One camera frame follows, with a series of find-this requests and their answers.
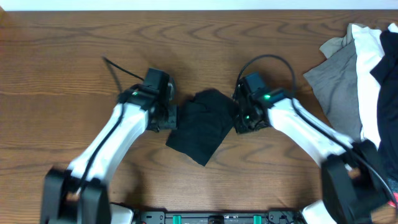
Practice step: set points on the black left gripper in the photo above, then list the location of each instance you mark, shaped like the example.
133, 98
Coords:
173, 119

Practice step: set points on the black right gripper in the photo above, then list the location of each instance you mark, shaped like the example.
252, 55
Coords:
239, 126

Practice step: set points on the black polo shirt with logo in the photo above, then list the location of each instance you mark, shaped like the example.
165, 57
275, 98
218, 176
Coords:
204, 122

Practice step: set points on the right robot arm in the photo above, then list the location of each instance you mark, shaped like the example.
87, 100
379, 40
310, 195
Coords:
353, 183

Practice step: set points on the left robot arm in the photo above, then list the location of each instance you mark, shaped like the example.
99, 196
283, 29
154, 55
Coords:
79, 194

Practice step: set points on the white garment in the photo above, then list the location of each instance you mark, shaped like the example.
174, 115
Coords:
369, 52

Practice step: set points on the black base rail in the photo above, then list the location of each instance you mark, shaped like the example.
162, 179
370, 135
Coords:
214, 218

